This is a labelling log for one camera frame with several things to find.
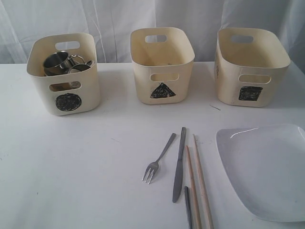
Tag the steel utensil handle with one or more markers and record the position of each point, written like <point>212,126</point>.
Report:
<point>188,207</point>

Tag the cream bin with square mark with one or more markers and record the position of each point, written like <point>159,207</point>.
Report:
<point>250,64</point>

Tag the stainless steel mug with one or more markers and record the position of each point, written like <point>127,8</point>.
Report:
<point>60,59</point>
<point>81,67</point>

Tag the left wooden chopstick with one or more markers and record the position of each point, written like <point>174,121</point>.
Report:
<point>193,189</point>

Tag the cream bin with triangle mark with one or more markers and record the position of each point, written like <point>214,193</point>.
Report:
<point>162,61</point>

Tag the steel table knife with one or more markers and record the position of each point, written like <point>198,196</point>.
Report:
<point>178,179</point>

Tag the white backdrop curtain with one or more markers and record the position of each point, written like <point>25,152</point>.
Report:
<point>111,22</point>

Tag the cream bin with circle mark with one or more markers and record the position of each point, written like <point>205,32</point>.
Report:
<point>72,92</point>

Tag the stainless steel bowl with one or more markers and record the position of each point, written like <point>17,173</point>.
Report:
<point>55,71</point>

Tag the white square ceramic plate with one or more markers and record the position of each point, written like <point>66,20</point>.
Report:
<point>266,168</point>

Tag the right wooden chopstick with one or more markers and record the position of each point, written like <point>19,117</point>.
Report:
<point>203,193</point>

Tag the wooden chopstick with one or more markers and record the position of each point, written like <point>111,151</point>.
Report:
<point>203,193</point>
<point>193,189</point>

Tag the small steel fork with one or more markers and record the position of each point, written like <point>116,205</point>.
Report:
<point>153,167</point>

